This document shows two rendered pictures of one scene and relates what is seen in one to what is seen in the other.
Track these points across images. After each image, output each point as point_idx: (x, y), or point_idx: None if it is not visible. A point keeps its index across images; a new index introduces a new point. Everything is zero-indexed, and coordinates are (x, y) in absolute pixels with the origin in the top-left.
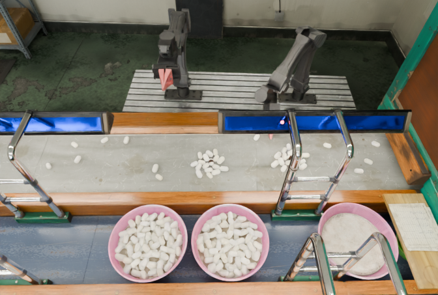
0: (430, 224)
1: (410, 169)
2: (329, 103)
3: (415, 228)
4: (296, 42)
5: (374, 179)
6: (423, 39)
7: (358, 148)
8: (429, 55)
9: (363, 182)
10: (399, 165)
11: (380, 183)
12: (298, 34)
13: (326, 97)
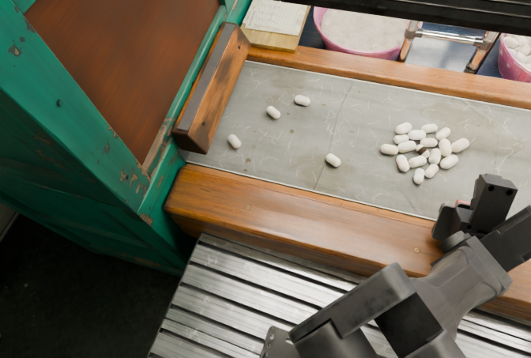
0: (259, 5)
1: (239, 48)
2: (236, 315)
3: (284, 5)
4: (453, 312)
5: (281, 87)
6: (44, 82)
7: (270, 144)
8: (76, 57)
9: (303, 85)
10: (239, 73)
11: (277, 78)
12: (452, 336)
13: (229, 344)
